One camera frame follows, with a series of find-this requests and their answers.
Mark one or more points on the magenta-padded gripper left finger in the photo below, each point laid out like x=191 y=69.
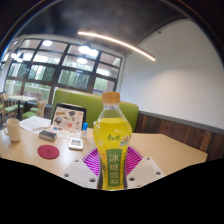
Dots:
x=80 y=173

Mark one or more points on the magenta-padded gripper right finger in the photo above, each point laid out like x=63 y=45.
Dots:
x=144 y=171

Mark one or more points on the yellow drink bottle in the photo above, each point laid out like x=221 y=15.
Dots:
x=112 y=143

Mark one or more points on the small white device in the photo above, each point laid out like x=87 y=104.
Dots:
x=76 y=144

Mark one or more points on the flat round red coaster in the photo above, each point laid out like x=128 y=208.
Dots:
x=48 y=151

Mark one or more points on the small dark box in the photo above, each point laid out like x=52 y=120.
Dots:
x=47 y=135

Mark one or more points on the sticker-covered black tablet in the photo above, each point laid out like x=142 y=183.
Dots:
x=68 y=120

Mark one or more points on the white paper sheet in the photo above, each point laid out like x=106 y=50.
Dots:
x=33 y=124

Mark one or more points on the green upholstered bench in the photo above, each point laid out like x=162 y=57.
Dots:
x=88 y=101

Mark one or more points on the wooden chairs with green seats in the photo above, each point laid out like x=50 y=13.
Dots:
x=31 y=111

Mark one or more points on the white mug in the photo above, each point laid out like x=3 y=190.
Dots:
x=13 y=130

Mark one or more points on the light wooden dining table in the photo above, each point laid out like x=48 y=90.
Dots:
x=21 y=98

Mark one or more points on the large dark-framed gridded window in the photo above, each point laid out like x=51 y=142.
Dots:
x=43 y=71

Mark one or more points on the round pendant ceiling lights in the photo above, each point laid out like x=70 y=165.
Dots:
x=85 y=50

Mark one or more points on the long linear ceiling light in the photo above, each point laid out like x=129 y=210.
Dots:
x=116 y=42

